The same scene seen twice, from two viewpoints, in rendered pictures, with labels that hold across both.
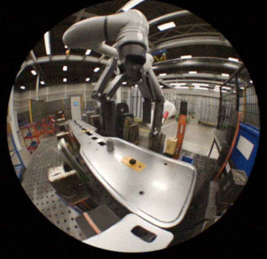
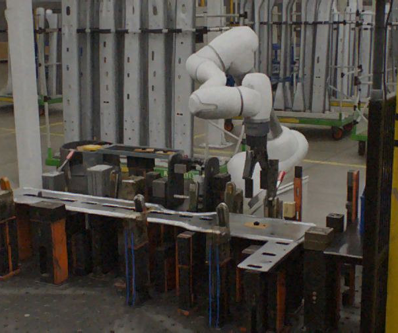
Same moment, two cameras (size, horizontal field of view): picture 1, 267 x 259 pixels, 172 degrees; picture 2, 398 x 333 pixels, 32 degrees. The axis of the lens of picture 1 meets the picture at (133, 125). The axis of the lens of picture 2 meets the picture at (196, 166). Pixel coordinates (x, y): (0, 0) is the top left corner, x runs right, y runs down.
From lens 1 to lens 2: 229 cm
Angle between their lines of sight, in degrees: 14
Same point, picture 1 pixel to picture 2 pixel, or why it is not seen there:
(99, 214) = (253, 247)
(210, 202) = not seen: hidden behind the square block
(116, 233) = (270, 244)
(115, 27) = (247, 115)
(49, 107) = not seen: outside the picture
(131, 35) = (260, 129)
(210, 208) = not seen: hidden behind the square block
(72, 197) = (223, 253)
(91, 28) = (230, 114)
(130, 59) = (257, 147)
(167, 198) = (290, 234)
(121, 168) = (249, 228)
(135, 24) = (263, 113)
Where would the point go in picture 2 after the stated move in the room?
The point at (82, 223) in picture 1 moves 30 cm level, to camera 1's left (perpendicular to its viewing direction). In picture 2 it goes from (248, 252) to (159, 260)
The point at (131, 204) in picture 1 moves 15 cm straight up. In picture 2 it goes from (269, 237) to (270, 195)
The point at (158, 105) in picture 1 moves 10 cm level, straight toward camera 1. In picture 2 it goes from (272, 168) to (274, 175)
